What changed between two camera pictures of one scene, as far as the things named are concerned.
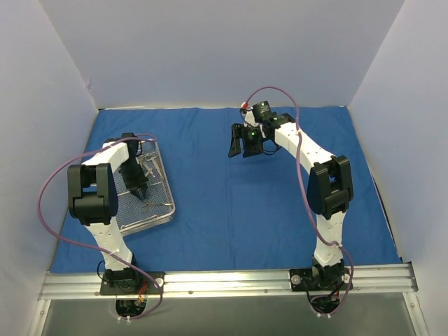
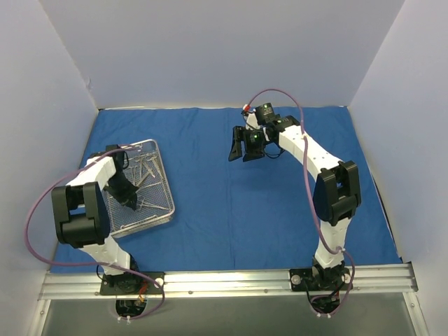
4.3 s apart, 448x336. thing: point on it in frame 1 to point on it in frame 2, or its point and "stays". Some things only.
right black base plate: x=337 y=278 stays
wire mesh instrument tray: x=159 y=202 stays
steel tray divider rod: x=153 y=217 stays
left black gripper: x=136 y=183 to x=127 y=196
